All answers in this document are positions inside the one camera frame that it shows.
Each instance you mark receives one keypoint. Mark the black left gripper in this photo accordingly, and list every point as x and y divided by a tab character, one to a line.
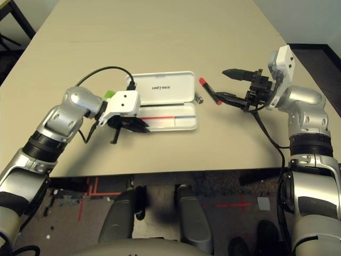
117	122

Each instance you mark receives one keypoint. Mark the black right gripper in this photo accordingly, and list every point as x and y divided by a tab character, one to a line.
259	88

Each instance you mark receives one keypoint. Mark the black marker with red cap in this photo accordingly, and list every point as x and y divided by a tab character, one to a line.
203	81

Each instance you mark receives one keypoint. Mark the small silver binder clip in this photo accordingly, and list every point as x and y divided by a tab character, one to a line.
199	98

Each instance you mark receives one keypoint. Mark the green eraser box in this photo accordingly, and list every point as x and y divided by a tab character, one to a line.
109	94

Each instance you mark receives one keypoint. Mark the white plastic pencil case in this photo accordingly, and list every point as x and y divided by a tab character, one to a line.
165	88

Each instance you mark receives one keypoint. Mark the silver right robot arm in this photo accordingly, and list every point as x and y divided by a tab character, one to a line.
306	106

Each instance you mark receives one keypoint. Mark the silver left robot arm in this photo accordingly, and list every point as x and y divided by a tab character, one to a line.
53	120

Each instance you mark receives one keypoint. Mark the grey left robot leg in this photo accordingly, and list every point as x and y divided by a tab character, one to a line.
120	213

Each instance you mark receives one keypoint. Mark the grey robot leg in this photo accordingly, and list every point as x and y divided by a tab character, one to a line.
191	213
120	213

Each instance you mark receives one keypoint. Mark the grey right robot leg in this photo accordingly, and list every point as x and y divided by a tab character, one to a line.
191	213

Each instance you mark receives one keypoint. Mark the red floor tape cross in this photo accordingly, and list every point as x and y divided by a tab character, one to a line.
241	205

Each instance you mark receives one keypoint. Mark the grey square floor sheet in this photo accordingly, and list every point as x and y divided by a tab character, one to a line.
263	204

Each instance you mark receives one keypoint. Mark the grey robot torso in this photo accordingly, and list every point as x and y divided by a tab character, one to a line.
133	249

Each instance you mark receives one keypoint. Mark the black tripod stand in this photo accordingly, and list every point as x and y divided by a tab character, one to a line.
10	41

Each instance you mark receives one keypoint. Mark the large black shoe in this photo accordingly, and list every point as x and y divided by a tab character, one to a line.
267	237

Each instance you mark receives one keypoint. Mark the small black shoe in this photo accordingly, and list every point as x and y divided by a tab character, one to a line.
239	248

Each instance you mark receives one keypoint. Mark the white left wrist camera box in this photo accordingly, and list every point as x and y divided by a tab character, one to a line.
125	102

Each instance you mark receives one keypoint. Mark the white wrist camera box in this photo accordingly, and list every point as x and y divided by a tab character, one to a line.
285	58
125	102

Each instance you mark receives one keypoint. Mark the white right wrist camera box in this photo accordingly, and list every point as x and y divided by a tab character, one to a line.
285	58

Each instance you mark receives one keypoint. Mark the black metal table frame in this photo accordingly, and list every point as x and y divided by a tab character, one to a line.
25	18

